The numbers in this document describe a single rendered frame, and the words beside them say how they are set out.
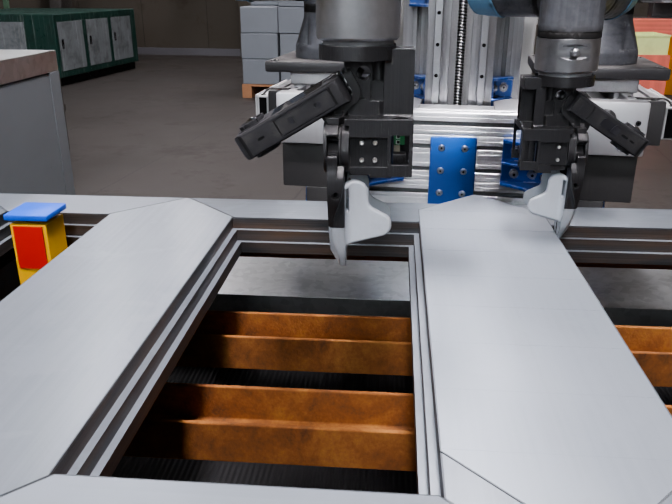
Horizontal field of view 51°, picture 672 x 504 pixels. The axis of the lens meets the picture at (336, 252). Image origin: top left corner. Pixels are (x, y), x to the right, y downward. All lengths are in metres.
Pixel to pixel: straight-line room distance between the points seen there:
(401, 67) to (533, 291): 0.29
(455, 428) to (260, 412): 0.37
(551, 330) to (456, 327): 0.09
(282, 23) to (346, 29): 7.17
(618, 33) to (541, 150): 0.51
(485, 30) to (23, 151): 0.91
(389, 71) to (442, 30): 0.83
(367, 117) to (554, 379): 0.28
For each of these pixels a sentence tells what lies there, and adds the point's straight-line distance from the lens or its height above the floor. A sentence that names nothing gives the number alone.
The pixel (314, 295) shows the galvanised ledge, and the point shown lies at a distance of 1.19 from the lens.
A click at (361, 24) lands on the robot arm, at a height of 1.14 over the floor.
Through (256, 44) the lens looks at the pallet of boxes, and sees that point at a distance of 7.88.
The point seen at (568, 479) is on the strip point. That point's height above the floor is 0.86.
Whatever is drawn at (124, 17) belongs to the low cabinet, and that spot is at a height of 0.73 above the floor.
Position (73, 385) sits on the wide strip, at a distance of 0.63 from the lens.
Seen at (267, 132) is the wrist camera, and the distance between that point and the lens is 0.64.
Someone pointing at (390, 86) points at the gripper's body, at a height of 1.09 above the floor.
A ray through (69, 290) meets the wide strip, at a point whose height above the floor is 0.86.
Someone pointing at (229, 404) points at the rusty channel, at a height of 0.70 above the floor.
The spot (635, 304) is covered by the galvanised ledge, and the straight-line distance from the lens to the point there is 1.26.
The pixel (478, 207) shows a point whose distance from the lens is 1.06.
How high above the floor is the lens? 1.17
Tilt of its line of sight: 21 degrees down
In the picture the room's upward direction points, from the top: straight up
